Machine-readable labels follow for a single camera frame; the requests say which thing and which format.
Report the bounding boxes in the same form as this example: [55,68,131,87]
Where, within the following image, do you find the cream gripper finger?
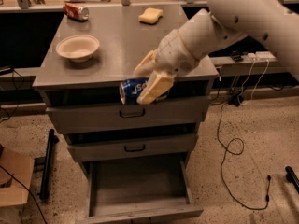
[134,50,157,77]
[135,71,175,105]

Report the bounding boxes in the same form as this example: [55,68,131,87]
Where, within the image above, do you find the black bar on floor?
[39,129,59,200]

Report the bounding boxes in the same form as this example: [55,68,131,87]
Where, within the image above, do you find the black small device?
[230,50,243,63]

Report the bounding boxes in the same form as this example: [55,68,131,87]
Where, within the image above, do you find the grey middle drawer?
[67,133,198,162]

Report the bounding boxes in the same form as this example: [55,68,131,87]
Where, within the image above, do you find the white paper bowl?
[56,35,100,63]

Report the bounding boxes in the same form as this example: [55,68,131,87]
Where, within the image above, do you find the white power strip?
[248,51,276,60]

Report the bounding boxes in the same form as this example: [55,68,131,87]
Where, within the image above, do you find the black bar right edge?
[285,166,299,193]

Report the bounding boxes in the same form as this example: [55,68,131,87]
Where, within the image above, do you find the red soda can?
[63,3,89,21]

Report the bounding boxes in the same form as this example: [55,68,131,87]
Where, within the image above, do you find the black cable on floor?
[217,101,273,212]

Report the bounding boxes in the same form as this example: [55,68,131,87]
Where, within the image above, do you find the grey drawer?
[76,154,203,224]
[67,133,198,162]
[46,96,209,134]

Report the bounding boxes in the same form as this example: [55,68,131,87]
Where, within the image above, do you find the grey top drawer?
[46,96,209,134]

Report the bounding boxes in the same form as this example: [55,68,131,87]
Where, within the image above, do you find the black cable left floor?
[0,164,49,224]

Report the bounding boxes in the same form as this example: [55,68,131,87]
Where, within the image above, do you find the yellow sponge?
[138,7,164,25]

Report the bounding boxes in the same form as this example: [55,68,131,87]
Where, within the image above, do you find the grey drawer cabinet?
[32,3,220,173]

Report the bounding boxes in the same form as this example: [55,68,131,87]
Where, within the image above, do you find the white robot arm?
[134,0,299,105]

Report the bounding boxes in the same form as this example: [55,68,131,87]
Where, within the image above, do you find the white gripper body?
[155,30,199,76]

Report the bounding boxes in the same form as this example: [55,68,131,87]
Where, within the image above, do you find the grey bottom drawer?
[76,154,203,224]

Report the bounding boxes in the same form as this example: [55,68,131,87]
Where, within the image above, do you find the blue pepsi can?
[119,77,171,105]

